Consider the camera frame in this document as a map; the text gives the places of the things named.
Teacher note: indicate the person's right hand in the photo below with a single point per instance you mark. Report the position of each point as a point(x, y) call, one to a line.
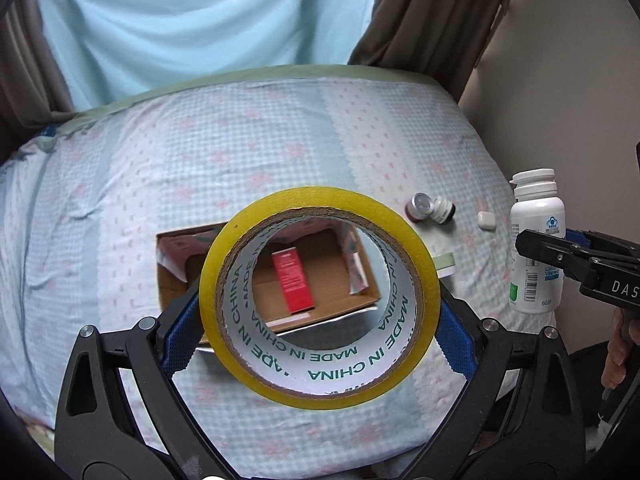
point(614, 360)

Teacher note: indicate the checkered floral bed sheet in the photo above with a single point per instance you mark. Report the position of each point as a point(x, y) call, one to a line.
point(150, 170)

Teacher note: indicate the light blue sheer curtain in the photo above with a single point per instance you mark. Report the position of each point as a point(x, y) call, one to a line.
point(200, 25)

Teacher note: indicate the cardboard box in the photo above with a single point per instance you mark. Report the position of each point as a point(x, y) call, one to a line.
point(330, 285)

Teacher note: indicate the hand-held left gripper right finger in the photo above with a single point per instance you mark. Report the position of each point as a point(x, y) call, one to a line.
point(454, 336)

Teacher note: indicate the small white black-capped vial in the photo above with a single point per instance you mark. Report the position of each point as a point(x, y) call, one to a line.
point(443, 211)

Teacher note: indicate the small silver-capped vial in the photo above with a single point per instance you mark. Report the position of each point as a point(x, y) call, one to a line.
point(419, 207)

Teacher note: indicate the yellow tape roll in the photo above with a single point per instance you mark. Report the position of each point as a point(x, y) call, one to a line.
point(320, 198)

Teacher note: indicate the small white eraser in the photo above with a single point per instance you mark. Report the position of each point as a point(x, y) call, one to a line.
point(486, 220)

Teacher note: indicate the red carton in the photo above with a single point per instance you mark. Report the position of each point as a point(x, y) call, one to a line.
point(292, 280)

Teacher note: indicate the pale green small box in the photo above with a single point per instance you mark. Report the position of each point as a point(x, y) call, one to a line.
point(445, 263)

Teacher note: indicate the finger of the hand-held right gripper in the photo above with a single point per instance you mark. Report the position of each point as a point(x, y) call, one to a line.
point(607, 246)
point(550, 252)

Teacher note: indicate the brown curtain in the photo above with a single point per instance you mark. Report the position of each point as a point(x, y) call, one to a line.
point(22, 50)
point(430, 15)

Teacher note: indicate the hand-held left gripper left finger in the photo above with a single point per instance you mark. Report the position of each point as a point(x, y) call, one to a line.
point(178, 331)

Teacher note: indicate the white pill bottle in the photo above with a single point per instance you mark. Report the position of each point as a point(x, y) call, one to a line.
point(537, 215)

